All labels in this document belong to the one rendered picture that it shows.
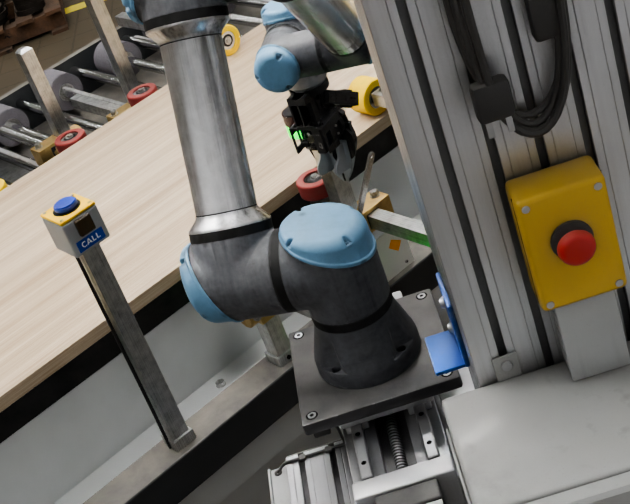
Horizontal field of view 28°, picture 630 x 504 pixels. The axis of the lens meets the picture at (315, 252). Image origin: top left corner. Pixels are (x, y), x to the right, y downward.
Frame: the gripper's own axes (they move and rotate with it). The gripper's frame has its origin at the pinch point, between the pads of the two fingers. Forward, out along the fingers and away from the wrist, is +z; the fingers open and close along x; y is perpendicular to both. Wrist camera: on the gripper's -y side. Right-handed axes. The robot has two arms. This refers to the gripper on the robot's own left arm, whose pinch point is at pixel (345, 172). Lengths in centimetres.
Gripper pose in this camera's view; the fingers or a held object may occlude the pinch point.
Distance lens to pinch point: 230.2
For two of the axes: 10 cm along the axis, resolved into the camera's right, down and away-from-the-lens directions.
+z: 3.0, 8.0, 5.1
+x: 8.4, 0.3, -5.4
